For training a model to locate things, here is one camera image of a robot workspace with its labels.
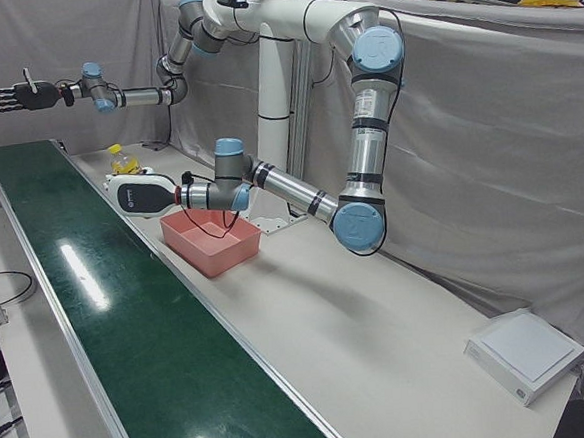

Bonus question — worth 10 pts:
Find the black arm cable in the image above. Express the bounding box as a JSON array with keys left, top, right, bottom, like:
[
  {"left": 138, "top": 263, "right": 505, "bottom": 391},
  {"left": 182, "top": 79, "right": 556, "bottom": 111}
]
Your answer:
[
  {"left": 180, "top": 168, "right": 244, "bottom": 240},
  {"left": 161, "top": 100, "right": 175, "bottom": 144}
]

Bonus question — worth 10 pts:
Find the orange juice bottle yellow cap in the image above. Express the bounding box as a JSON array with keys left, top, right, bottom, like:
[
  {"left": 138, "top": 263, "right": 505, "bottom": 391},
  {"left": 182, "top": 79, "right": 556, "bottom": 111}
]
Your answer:
[{"left": 107, "top": 141, "right": 144, "bottom": 178}]

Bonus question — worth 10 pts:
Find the grey backdrop curtain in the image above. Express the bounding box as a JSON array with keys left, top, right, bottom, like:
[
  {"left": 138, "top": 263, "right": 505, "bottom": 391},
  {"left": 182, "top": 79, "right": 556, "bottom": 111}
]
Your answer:
[{"left": 0, "top": 0, "right": 584, "bottom": 401}]

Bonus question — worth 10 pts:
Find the pink plastic basket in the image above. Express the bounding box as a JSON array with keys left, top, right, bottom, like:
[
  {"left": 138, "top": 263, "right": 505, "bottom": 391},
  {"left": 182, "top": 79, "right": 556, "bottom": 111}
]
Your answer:
[{"left": 158, "top": 203, "right": 266, "bottom": 282}]

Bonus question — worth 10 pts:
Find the robot hand black white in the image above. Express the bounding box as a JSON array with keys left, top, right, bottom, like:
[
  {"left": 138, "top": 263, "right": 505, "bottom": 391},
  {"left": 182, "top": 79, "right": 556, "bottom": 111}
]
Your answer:
[{"left": 0, "top": 66, "right": 64, "bottom": 115}]

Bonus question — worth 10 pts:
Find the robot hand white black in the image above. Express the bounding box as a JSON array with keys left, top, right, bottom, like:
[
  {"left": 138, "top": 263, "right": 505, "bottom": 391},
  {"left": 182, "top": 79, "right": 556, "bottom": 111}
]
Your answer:
[{"left": 102, "top": 164, "right": 182, "bottom": 223}]

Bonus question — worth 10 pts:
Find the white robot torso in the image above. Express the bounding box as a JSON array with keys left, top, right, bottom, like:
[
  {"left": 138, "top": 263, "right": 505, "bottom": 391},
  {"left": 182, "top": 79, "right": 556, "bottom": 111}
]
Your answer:
[{"left": 201, "top": 0, "right": 390, "bottom": 188}]

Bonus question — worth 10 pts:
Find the black looped cable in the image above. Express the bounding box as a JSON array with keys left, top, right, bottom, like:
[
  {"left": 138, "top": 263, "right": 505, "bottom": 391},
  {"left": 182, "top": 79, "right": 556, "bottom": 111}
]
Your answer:
[{"left": 0, "top": 269, "right": 36, "bottom": 305}]

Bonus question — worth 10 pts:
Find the white flat box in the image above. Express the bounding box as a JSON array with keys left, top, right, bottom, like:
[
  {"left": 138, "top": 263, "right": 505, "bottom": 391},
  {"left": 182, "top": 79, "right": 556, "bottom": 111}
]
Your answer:
[{"left": 460, "top": 303, "right": 584, "bottom": 412}]

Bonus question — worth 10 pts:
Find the green conveyor belt aluminium frame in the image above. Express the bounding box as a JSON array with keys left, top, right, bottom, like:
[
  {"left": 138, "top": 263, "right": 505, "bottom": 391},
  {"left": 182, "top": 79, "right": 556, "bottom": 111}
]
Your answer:
[{"left": 0, "top": 118, "right": 358, "bottom": 438}]

